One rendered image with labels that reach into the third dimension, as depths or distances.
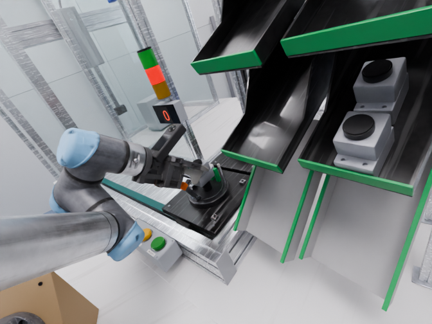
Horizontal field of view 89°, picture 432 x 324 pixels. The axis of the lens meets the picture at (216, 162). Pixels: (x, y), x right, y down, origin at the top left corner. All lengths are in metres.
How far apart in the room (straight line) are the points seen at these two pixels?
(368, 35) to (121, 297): 0.77
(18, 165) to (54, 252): 3.41
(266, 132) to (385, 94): 0.18
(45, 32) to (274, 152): 1.44
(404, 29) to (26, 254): 0.39
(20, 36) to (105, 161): 1.19
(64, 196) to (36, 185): 3.27
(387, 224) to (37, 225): 0.48
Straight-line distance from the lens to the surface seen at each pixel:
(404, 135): 0.36
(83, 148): 0.46
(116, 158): 0.48
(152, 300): 0.72
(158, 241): 0.66
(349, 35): 0.25
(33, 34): 1.61
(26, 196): 3.91
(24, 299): 0.73
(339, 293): 0.61
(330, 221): 0.47
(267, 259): 0.65
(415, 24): 0.24
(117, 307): 0.77
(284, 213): 0.49
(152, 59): 0.78
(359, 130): 0.28
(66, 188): 0.52
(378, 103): 0.36
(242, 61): 0.29
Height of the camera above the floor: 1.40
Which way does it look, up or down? 30 degrees down
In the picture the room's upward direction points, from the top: 20 degrees counter-clockwise
